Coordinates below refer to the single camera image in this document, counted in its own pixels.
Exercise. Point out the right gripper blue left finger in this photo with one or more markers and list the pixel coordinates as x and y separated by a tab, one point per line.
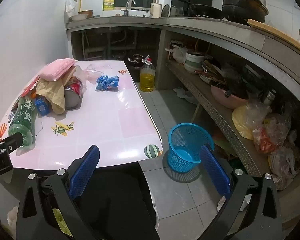
81	170

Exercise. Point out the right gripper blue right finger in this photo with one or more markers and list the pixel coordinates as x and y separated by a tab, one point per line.
217	174

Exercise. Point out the green plastic drink bottle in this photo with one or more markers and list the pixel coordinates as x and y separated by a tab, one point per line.
23	121

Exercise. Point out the blue plastic trash basket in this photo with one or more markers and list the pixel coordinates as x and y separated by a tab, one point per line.
185	143

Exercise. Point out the blue toothpaste box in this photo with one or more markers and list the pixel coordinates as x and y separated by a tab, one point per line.
42	106

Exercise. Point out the red drink can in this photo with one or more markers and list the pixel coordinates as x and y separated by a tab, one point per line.
73	93

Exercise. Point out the brown paper bag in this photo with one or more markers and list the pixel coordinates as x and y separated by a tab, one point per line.
54	91

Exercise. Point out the blue plastic wrapper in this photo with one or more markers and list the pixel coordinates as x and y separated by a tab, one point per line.
105	82

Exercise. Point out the clear plastic bag red print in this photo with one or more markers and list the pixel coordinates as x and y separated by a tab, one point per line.
89	74

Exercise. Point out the yellow plastic bag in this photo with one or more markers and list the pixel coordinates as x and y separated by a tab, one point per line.
248	117

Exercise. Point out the red contents plastic bag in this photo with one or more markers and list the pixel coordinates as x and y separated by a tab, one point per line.
271	133

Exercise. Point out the pink basin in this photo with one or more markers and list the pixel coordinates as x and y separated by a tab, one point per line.
226	99

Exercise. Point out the pink sponge cloth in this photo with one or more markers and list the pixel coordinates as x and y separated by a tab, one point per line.
56	69

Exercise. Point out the stacked white green bowls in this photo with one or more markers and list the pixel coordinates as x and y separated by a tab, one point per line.
193	62

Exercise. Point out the yellow cooking oil bottle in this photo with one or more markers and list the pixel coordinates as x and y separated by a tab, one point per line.
147	75

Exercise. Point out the black clay pot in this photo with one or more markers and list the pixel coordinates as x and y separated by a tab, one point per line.
135	62

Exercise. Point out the white plastic bag on shelf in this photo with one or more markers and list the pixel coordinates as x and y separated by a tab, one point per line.
178	53

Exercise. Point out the wooden cutting board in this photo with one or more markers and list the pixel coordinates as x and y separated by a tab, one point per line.
275	32

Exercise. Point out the bowls on counter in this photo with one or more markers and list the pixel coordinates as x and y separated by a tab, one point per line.
82	15

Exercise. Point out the chrome faucet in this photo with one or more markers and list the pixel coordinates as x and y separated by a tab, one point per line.
129	3

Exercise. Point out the yellow detergent bottle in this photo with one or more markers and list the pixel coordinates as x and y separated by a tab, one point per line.
108	5

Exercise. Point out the white hanging plastic bag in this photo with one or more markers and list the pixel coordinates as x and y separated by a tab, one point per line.
70	7

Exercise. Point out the large black pot with lid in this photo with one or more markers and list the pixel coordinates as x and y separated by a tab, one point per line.
240	11

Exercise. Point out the white kettle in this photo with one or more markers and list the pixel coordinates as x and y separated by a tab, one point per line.
156	9

